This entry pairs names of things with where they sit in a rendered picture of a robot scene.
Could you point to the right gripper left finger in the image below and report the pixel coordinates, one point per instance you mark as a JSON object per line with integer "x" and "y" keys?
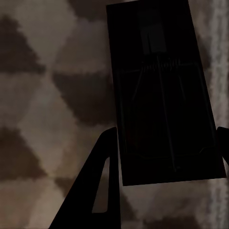
{"x": 76, "y": 210}

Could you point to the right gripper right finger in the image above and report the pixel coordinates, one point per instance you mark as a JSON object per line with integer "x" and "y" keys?
{"x": 223, "y": 136}

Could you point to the mousetrap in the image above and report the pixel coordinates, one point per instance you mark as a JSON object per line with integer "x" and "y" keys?
{"x": 165, "y": 124}

